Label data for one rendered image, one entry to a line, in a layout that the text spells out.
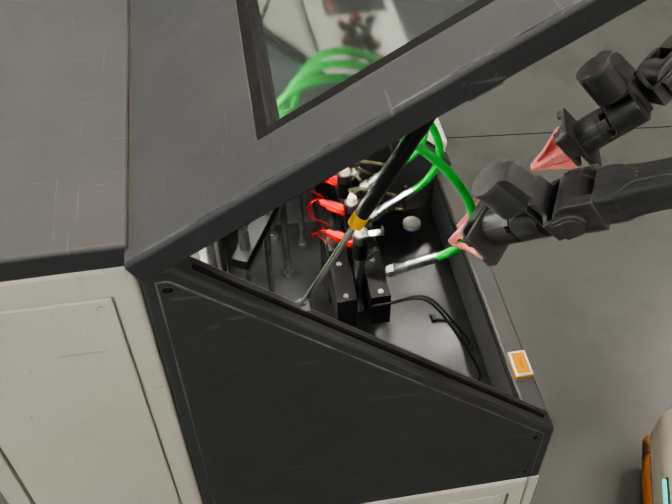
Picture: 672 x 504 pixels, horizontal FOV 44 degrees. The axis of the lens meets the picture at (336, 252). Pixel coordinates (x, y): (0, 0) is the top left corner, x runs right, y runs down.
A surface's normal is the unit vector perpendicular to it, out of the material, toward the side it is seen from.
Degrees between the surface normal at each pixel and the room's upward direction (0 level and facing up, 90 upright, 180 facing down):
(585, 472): 0
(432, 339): 0
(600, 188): 36
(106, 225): 0
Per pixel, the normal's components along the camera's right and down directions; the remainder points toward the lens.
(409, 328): -0.01, -0.68
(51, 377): 0.16, 0.72
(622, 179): -0.60, -0.58
